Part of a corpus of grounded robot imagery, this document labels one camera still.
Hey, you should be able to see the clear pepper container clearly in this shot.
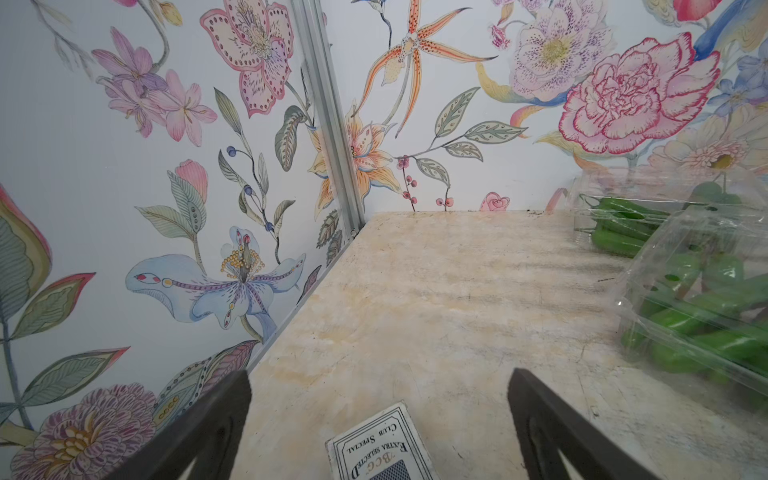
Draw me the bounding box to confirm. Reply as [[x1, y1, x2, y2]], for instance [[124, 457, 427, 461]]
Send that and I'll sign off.
[[614, 206, 767, 419], [568, 168, 749, 258]]

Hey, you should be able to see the left aluminium corner post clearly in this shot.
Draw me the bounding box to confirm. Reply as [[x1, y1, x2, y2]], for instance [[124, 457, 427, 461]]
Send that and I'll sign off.
[[290, 0, 365, 239]]

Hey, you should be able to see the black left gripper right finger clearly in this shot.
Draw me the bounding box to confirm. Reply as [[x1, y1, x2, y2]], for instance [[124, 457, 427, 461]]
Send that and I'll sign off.
[[507, 368, 655, 479]]

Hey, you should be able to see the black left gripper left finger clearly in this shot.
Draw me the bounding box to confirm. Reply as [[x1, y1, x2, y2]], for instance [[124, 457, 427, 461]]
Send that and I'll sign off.
[[108, 370, 252, 479]]

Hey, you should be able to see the far clear pepper container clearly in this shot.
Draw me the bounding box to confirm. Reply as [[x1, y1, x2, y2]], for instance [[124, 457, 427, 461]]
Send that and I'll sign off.
[[568, 168, 749, 258]]

